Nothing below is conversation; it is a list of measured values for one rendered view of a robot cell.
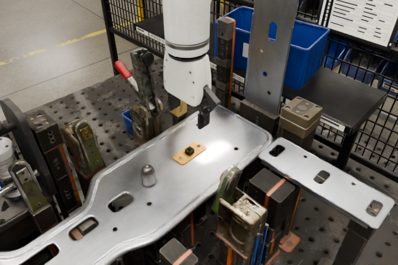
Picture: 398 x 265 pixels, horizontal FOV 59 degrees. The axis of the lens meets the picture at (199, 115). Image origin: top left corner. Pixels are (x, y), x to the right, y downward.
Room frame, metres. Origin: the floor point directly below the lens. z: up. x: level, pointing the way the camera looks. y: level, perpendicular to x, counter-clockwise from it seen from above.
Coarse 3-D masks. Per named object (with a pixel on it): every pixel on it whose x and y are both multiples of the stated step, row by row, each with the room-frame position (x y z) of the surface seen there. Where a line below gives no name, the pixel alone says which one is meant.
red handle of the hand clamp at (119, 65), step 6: (120, 66) 0.77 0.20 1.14; (120, 72) 0.76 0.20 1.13; (126, 72) 0.76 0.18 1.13; (126, 78) 0.75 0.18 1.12; (132, 78) 0.76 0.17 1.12; (132, 84) 0.74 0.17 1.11; (138, 90) 0.73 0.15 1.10; (138, 96) 0.72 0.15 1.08; (150, 102) 0.71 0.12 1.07; (150, 108) 0.69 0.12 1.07
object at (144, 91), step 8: (144, 48) 0.73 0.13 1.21; (136, 56) 0.70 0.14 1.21; (144, 56) 0.69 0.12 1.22; (152, 56) 0.70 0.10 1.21; (136, 64) 0.70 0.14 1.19; (144, 64) 0.72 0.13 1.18; (136, 72) 0.70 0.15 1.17; (144, 72) 0.71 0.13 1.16; (136, 80) 0.70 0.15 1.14; (144, 80) 0.71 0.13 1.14; (152, 80) 0.71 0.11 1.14; (144, 88) 0.69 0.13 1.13; (152, 88) 0.71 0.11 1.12; (144, 96) 0.69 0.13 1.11; (152, 96) 0.71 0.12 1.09; (144, 104) 0.69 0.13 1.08
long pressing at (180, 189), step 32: (192, 128) 0.70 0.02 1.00; (224, 128) 0.70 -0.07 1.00; (256, 128) 0.70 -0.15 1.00; (128, 160) 0.58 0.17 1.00; (160, 160) 0.58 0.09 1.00; (192, 160) 0.58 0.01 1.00; (224, 160) 0.58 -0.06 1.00; (96, 192) 0.48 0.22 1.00; (128, 192) 0.48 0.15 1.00; (160, 192) 0.48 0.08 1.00; (192, 192) 0.48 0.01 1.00; (64, 224) 0.40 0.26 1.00; (128, 224) 0.41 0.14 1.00; (160, 224) 0.41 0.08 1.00; (0, 256) 0.34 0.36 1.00; (32, 256) 0.34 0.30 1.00; (64, 256) 0.34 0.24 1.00; (96, 256) 0.34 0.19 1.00
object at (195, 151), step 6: (192, 144) 0.63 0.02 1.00; (186, 150) 0.60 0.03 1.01; (192, 150) 0.60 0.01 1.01; (198, 150) 0.61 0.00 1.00; (174, 156) 0.59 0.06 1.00; (180, 156) 0.59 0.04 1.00; (186, 156) 0.59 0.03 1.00; (192, 156) 0.59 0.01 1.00; (180, 162) 0.57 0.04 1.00; (186, 162) 0.57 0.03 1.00
